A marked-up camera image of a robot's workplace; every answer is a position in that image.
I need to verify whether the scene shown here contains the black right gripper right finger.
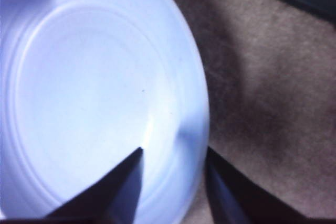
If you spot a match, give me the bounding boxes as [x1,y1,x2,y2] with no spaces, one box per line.
[207,146,336,224]

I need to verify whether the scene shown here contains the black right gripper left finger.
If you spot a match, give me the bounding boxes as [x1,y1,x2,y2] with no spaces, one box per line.
[39,147,144,224]

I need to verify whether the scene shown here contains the blue round plate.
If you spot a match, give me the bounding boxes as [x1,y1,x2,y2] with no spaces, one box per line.
[0,0,211,224]

